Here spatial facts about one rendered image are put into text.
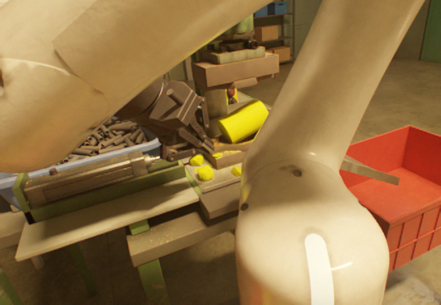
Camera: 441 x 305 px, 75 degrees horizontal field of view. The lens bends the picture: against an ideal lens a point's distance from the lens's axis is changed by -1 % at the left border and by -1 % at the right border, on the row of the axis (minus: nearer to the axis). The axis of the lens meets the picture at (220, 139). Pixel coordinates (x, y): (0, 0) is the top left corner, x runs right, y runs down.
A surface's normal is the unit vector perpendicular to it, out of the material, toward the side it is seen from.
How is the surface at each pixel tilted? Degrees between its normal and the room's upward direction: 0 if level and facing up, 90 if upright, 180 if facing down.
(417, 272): 0
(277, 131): 66
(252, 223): 20
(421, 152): 90
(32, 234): 0
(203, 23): 132
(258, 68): 90
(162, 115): 40
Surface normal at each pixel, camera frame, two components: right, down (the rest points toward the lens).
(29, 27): -0.22, 0.09
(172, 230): -0.10, -0.90
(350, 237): 0.10, -0.79
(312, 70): -0.74, 0.04
